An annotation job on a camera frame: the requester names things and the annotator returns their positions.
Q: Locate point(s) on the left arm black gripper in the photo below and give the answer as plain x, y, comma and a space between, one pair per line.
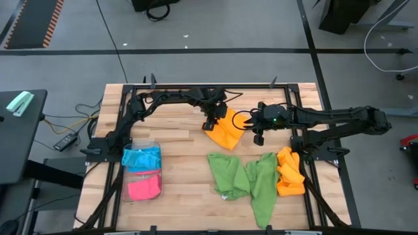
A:
214, 102

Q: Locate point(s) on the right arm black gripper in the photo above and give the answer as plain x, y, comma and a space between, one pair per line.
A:
272, 117

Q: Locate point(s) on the orange microfiber towel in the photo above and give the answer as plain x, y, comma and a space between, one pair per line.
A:
290, 176
228, 134

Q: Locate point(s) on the blue microfiber towel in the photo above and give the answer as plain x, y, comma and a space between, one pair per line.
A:
140, 158
143, 169

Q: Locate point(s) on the clear plastic bin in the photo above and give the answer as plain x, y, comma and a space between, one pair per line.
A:
125, 192

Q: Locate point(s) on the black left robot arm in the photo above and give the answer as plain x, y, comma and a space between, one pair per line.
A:
156, 96

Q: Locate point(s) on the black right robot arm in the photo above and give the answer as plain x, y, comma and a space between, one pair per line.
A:
326, 115

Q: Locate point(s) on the green microfiber towel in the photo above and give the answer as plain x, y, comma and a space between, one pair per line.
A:
261, 186

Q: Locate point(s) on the black equipment base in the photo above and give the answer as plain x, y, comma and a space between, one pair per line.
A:
153, 3

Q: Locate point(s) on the black table base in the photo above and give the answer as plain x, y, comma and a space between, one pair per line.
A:
343, 13

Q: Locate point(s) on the grey table foot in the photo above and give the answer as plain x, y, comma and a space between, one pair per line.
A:
401, 112

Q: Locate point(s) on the black power adapter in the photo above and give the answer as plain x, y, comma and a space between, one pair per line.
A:
65, 142

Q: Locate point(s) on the red cart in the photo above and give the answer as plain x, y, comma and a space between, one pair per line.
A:
409, 143

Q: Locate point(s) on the black desk foot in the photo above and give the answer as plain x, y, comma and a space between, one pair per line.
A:
55, 173

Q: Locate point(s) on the mint green stapler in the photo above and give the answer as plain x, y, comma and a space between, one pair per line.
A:
19, 102

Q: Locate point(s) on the black orange-edged floor mat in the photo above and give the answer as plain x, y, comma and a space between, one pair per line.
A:
32, 23

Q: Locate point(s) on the black desk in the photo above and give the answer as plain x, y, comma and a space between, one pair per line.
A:
16, 147

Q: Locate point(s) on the black computer mouse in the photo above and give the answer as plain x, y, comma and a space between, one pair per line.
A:
8, 227

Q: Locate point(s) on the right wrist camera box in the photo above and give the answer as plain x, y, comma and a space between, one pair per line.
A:
258, 140

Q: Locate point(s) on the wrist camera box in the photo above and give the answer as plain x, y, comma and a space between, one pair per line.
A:
208, 126
258, 140

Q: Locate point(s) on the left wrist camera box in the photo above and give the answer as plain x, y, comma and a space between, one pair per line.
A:
208, 126

